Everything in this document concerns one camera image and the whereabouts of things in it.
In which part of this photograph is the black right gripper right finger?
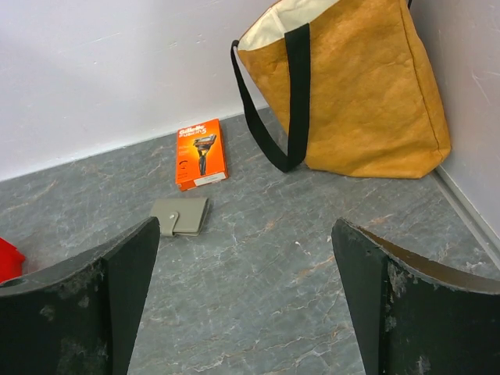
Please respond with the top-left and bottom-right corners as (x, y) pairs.
(331, 219), (499, 374)

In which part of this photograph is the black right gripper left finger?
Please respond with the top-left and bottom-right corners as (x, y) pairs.
(1, 217), (160, 374)

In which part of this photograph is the grey card holder wallet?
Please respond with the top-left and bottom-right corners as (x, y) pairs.
(151, 198), (209, 238)

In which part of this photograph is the red bin near yellow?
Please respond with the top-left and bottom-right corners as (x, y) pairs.
(0, 238), (26, 283)

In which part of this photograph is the orange razor box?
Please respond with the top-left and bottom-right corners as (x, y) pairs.
(175, 119), (229, 191)

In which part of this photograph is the tan tote bag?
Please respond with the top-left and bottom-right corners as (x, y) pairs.
(230, 0), (452, 179)

